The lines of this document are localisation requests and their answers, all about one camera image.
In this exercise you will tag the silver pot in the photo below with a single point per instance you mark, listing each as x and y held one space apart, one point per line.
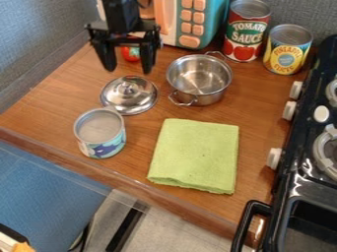
200 79

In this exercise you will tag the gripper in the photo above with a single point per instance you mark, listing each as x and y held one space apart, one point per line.
123 33

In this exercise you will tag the toy stove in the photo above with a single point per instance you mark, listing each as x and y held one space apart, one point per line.
303 170

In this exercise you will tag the green cloth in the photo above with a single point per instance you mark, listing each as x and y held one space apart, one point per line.
195 155

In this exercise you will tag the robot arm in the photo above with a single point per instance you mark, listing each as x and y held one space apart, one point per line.
120 13

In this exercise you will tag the toy microwave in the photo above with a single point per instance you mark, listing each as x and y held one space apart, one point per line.
187 20

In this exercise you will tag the yellow pineapple can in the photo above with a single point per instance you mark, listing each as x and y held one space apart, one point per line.
287 50

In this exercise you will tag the silver lid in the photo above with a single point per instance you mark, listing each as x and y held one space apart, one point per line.
129 95

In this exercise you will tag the blue can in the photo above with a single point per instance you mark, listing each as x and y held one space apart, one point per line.
100 133

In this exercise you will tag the red tomato sauce can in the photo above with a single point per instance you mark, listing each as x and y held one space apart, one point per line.
245 31

